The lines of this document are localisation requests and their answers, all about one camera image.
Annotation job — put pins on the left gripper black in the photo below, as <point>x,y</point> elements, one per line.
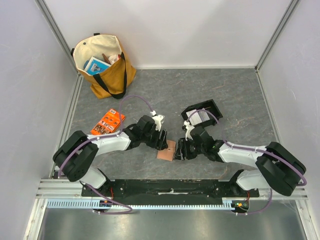
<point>158,144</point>

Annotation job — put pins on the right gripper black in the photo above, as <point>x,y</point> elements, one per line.
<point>183,148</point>

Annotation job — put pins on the brown leather card holder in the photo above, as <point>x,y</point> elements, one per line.
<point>168,153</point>

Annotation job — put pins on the black plastic bin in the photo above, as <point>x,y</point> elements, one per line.
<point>210,107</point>

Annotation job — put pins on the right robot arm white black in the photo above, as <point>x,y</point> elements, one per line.
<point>273,166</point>

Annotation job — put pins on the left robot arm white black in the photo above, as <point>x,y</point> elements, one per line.
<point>75,157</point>

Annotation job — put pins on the white card stack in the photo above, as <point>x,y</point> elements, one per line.
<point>198,117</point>

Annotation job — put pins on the orange product box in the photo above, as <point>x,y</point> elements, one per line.
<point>109,123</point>

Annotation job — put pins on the mustard canvas tote bag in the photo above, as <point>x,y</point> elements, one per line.
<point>113,81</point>

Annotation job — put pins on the brown item in bag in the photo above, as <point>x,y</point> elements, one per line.
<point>105,58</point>

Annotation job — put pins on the blue white book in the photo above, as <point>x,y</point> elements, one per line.
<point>95,66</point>

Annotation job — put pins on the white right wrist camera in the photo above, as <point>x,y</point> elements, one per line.
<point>187,127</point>

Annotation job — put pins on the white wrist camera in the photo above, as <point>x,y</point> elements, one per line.
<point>187,127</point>
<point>158,120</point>

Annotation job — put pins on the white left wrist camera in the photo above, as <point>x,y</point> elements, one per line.
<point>158,120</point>

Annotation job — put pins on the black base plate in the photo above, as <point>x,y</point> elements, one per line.
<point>173,191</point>

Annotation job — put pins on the slotted cable duct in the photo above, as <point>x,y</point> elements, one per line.
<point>100,204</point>

